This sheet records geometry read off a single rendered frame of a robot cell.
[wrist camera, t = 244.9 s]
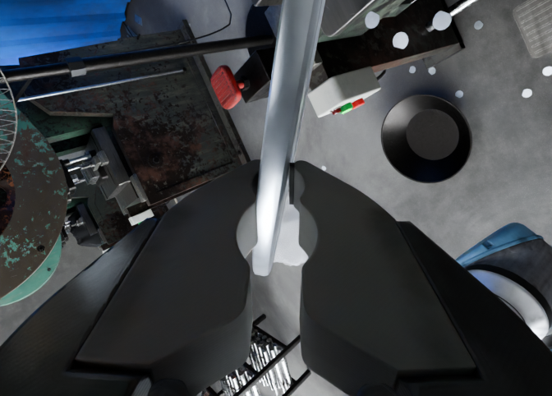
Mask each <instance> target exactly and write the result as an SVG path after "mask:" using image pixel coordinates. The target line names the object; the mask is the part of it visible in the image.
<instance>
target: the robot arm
mask: <svg viewBox="0 0 552 396"><path fill-rule="evenodd" d="M259 171H260V159H254V160H251V161H250V162H248V163H245V164H243V165H242V166H241V167H239V168H236V169H234V170H232V171H231V172H229V173H226V174H224V175H222V176H221V177H219V178H217V179H215V180H213V181H212V182H209V183H207V184H205V185H203V186H202V187H200V188H198V189H197V190H195V191H193V192H192V193H191V194H189V195H188V196H186V197H184V198H183V199H182V200H180V201H179V202H177V203H176V204H175V205H174V206H173V207H172V208H171V209H170V210H168V211H167V212H166V213H165V214H164V215H162V216H161V217H160V218H159V219H152V218H147V219H145V220H144V221H143V222H141V223H140V224H139V225H138V226H136V227H135V228H134V229H132V230H131V231H130V232H129V233H128V234H127V235H126V236H125V237H123V238H122V239H121V240H119V241H118V242H117V243H116V244H114V245H113V246H112V247H110V248H109V249H108V250H107V251H105V252H104V253H103V254H102V255H101V256H100V257H99V258H98V259H96V260H95V261H94V262H92V263H91V264H90V265H88V266H87V267H86V268H85V269H83V270H82V271H81V272H80V273H79V274H78V275H77V276H76V277H74V278H73V279H72V280H70V281H69V282H68V283H66V284H65V285H64V286H63V287H62V288H60V289H59V290H58V291H57V292H55V293H54V294H53V295H52V296H51V297H50V298H49V299H48V300H47V301H46V302H44V303H43V304H42V305H41V306H40V307H39V308H38V309H37V310H35V311H34V312H33V313H32V314H31V315H30V316H29V317H28V318H27V319H26V320H25V321H24V322H23V323H22V324H21V325H20V326H19V327H18V328H17V329H16V330H15V331H14V332H13V333H12V334H11V335H10V336H9V338H8V339H7V340H6V341H5V342H4V343H3V344H2V345H1V347H0V396H201V394H202V391H203V390H204V389H206V388H208V387H209V386H211V385H212V384H214V383H215V382H217V381H219V380H221V379H222V378H223V377H225V376H226V375H229V374H230V373H232V372H234V371H235V370H236V369H238V368H239V367H241V366H242V365H243V364H244V363H245V361H246V359H247V358H248V356H249V352H250V345H251V330H252V321H253V310H252V296H251V271H250V266H249V263H248V262H247V261H246V257H247V255H248V254H249V253H250V251H251V250H252V249H253V248H254V247H255V246H256V244H257V242H258V232H257V213H256V195H257V187H258V179H259ZM288 188H289V204H290V205H294V207H295V209H296V210H297V211H298V212H299V233H298V244H299V246H300V247H301V249H302V250H303V251H304V252H305V253H306V254H307V256H308V257H309V259H308V260H307V261H306V263H305V264H304V265H303V266H302V270H301V300H300V316H299V321H300V337H301V356H302V359H303V361H304V362H305V364H306V366H307V367H308V368H309V369H310V370H312V371H314V372H315V373H316V374H317V375H319V376H321V377H322V378H324V379H325V380H327V381H328V382H329V383H330V384H332V385H334V386H335V387H337V388H338V389H340V390H342V391H343V392H344V393H345V394H347V395H348V396H552V246H550V245H549V244H548V243H547V242H545V241H544V240H543V239H544V238H543V237H542V236H540V235H537V234H535V233H534V232H533V231H532V230H531V229H529V228H528V227H526V226H525V225H523V224H521V223H509V224H507V225H505V226H503V227H502V228H500V229H498V230H497V231H495V232H494V233H492V234H490V235H489V236H488V237H486V238H485V239H483V240H482V241H480V242H478V243H477V244H476V245H475V246H473V247H472V248H470V249H469V250H467V251H465V252H464V253H463V254H461V255H460V256H459V257H458V258H457V259H456V260H455V259H454V258H452V257H451V256H450V255H449V254H448V253H446V252H445V251H444V250H443V249H442V248H441V247H439V246H438V245H437V244H436V243H435V242H433V241H432V240H431V239H430V238H429V237H427V236H426V235H425V234H424V233H423V232H422V231H421V230H420V229H419V228H418V227H416V226H415V225H414V224H413V223H412V222H410V221H397V220H396V219H395V218H394V217H392V216H391V215H390V214H389V213H388V212H387V211H386V210H384V209H383V208H382V207H381V206H380V205H378V204H377V203H376V202H375V201H373V200H372V199H371V198H370V197H369V196H367V195H365V194H364V193H362V192H361V191H359V190H357V189H356V188H355V187H353V186H350V185H349V184H347V183H346V182H343V181H341V180H340V179H338V178H336V177H334V176H332V175H331V174H329V173H327V172H325V171H323V170H322V169H320V168H317V167H316V166H314V165H313V164H311V163H308V162H306V161H304V160H298V161H296V162H295V163H289V170H288Z"/></svg>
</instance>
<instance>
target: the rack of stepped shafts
mask: <svg viewBox="0 0 552 396"><path fill-rule="evenodd" d="M265 318H266V315H265V314H262V315H261V316H260V317H258V318H257V319H256V320H254V321H253V322H252V330H251V345H250V352H249V358H250V361H251V364H250V365H249V364H248V363H246V362H245V363H244V364H243V365H242V366H241V367H239V368H238V369H236V370H235V371H234V372H232V373H230V374H229V375H226V376H225V377H223V378H222V379H221V380H219V382H220V384H221V386H222V390H220V391H219V392H218V393H216V392H215V391H214V390H213V389H212V388H211V387H210V386H209V387H208V388H206V389H204V390H203V391H202V394H201V396H210V395H211V396H224V395H225V396H260V391H259V388H258V385H257V382H258V381H259V382H262V385H263V386H268V385H269V387H270V389H271V390H273V389H274V392H275V395H278V389H280V388H281V389H282V391H283V395H282V396H291V395H292V394H293V393H294V392H295V391H296V390H297V388H298V387H299V386H300V385H301V384H302V383H303V382H304V381H305V380H306V379H307V378H308V377H309V376H310V375H311V371H309V370H308V369H307V370H306V371H305V372H304V373H303V374H302V375H301V376H300V377H299V378H298V380H294V379H293V378H292V377H291V375H290V372H289V369H288V364H287V360H286V357H285V356H286V355H287V354H289V353H290V351H291V350H293V349H294V348H295V347H296V346H297V345H298V344H299V342H300V341H301V337H300V335H298V336H297V337H296V338H295V339H293V340H292V341H291V342H290V343H289V344H288V345H287V346H286V345H285V344H283V343H281V342H280V341H278V340H277V339H276V338H274V337H273V336H271V335H270V334H268V333H266V332H265V331H263V330H262V329H260V328H259V327H257V325H258V324H259V323H260V322H262V321H263V320H264V319H265ZM244 367H245V368H244ZM253 375H254V376H253ZM284 386H285V388H284ZM288 388H289V389H288ZM285 389H288V390H287V391H286V390H285ZM206 390H207V391H208V392H206Z"/></svg>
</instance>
